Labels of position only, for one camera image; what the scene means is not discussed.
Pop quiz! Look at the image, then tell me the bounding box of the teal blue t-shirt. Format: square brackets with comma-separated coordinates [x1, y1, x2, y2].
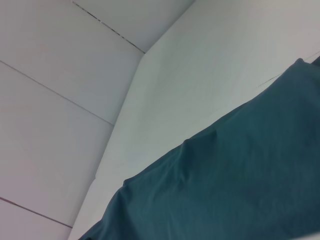
[77, 55, 320, 240]

